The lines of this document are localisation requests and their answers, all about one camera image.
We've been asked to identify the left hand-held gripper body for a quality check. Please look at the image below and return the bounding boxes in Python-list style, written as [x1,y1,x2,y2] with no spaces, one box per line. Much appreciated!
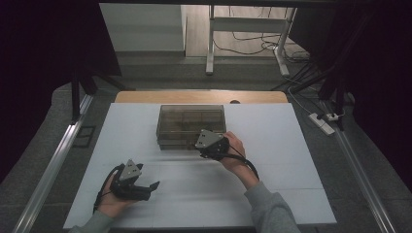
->
[109,158,153,202]

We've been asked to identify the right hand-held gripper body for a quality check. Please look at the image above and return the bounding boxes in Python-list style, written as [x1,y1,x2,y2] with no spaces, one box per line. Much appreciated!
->
[194,128,231,162]

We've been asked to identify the translucent brown drawer box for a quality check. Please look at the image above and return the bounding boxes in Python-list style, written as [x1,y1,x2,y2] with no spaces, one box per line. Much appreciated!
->
[155,104,226,151]

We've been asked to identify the person's left hand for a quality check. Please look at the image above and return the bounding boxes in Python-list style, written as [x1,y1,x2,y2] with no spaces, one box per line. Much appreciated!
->
[96,176,139,218]

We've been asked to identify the person's right hand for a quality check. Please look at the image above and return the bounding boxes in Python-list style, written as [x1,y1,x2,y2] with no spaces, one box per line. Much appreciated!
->
[218,130,247,173]

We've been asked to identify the white table cover board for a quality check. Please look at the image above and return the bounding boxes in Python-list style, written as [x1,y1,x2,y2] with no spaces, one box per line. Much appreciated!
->
[62,102,338,230]

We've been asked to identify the wooden table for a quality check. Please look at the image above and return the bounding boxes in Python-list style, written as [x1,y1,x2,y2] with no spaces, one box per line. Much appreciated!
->
[115,90,290,105]

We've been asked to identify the black metal stand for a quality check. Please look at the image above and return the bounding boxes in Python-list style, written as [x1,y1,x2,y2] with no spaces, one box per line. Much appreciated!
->
[70,64,135,124]
[271,61,348,131]

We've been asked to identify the white power strip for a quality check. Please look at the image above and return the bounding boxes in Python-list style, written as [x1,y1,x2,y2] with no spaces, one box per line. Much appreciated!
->
[308,112,336,136]

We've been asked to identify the black curtain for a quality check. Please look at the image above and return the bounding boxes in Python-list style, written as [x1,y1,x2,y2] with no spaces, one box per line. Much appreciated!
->
[288,0,412,192]
[0,0,122,183]

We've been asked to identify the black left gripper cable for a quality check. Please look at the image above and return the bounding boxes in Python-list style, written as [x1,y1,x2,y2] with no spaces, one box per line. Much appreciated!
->
[92,163,125,215]

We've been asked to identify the black rectangular floor frame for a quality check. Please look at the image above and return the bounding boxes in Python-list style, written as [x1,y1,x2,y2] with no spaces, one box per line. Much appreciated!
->
[72,125,97,150]

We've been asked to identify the aluminium floor rail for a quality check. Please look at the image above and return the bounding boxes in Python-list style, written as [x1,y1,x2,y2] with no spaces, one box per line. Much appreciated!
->
[320,100,397,233]
[12,93,95,233]

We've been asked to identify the white power strip cable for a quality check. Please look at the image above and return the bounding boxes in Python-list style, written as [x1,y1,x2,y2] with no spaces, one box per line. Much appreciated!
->
[287,86,314,117]

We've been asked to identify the black floor cables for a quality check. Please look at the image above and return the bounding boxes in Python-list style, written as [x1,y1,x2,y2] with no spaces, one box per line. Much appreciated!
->
[213,6,310,64]

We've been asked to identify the white desk frame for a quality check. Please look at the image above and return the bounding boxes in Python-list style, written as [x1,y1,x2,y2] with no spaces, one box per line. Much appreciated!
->
[205,4,297,77]

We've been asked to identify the white wall panel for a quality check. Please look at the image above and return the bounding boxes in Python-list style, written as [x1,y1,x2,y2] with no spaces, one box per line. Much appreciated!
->
[98,3,187,52]

